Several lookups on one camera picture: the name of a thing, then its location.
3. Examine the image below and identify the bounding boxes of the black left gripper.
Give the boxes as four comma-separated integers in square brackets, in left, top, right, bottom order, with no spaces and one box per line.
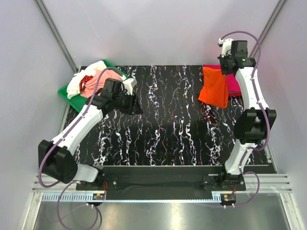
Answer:
[113,91,143,115]

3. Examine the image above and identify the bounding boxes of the orange t-shirt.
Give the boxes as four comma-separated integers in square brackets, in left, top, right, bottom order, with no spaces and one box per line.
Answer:
[198,67,228,108]

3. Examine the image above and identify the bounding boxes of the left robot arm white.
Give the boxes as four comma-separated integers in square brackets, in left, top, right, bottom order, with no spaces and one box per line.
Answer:
[38,78,142,190]

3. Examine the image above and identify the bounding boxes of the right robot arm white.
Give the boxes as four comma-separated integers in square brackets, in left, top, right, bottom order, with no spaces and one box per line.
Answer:
[216,39,277,190]

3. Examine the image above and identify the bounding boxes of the folded magenta t-shirt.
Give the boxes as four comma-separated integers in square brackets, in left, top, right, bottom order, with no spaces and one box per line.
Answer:
[203,64,241,92]

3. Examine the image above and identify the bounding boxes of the folded red t-shirt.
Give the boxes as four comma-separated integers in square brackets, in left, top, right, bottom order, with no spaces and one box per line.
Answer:
[228,92,242,96]

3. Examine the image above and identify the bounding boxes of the pink t-shirt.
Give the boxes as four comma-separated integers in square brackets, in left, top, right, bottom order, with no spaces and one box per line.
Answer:
[80,70,121,98]

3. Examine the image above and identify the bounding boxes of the green plastic tray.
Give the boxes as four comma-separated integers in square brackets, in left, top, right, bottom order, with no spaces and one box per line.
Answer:
[58,59,114,112]

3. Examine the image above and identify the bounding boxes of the red black patterned t-shirt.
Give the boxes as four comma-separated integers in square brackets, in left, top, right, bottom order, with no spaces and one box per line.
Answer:
[79,75,93,92]

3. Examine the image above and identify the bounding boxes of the white t-shirt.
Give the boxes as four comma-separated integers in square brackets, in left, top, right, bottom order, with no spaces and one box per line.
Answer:
[66,60,106,99]

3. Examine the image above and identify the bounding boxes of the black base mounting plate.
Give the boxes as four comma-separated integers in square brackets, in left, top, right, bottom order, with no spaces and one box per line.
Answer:
[47,164,276,201]

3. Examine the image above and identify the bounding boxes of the aluminium corner post right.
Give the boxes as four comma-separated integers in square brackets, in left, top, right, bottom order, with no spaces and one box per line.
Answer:
[248,0,288,64]

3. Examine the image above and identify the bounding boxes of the aluminium corner post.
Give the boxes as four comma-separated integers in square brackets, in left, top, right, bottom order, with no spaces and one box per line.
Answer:
[248,0,288,64]
[34,0,79,73]

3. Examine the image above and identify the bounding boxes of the aluminium corner post left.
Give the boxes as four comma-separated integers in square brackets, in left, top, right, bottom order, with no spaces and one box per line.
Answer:
[34,0,79,73]

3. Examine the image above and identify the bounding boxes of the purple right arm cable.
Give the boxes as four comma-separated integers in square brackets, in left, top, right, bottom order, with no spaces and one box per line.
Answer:
[220,31,272,207]

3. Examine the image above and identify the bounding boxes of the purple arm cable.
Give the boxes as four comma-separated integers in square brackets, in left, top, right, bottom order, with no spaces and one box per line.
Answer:
[220,31,272,207]
[38,67,129,230]

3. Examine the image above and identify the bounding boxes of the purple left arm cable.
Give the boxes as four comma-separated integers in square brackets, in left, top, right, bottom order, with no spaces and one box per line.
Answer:
[38,67,129,230]

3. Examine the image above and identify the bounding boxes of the aluminium front rail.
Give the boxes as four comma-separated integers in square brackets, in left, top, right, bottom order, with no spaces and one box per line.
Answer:
[32,174,292,203]

